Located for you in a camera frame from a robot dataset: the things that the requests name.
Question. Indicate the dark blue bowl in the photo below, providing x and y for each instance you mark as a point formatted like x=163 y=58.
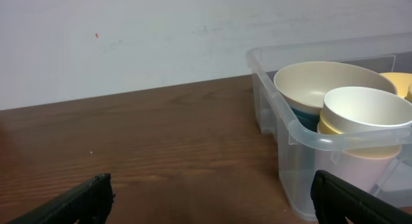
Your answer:
x=308 y=118

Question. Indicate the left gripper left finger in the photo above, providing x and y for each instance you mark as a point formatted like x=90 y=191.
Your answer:
x=90 y=202

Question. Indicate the yellow small bowl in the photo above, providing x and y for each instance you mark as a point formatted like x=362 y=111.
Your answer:
x=402 y=82

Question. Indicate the yellow cup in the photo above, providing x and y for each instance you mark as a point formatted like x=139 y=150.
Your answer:
x=324 y=127
x=408 y=96

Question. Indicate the large cream bowl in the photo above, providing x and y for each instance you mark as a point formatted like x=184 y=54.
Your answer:
x=303 y=85

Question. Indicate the clear plastic storage container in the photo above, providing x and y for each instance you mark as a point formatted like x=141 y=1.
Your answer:
x=296 y=144

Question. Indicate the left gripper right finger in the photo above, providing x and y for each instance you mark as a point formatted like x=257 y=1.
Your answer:
x=339 y=202

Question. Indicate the pink cup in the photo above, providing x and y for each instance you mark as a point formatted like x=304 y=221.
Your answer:
x=356 y=167

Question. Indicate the cream white cup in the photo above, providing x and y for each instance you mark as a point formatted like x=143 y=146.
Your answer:
x=359 y=109

